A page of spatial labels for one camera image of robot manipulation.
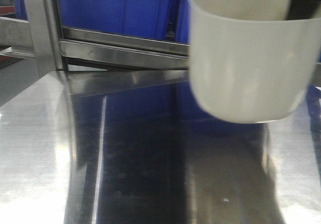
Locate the blue crate behind right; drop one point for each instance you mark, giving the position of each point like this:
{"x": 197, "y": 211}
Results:
{"x": 182, "y": 21}

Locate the blue crate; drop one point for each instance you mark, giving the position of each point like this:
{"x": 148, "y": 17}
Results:
{"x": 20, "y": 9}
{"x": 140, "y": 18}
{"x": 182, "y": 21}

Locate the blue crate behind left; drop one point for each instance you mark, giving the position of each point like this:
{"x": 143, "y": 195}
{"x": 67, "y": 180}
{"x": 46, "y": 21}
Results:
{"x": 140, "y": 18}

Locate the blue crate far left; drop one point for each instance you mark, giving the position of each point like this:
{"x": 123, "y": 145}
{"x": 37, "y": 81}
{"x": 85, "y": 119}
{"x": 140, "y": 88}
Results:
{"x": 20, "y": 9}

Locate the steel shelf frame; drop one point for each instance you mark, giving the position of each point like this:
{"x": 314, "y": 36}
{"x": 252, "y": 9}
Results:
{"x": 91, "y": 58}

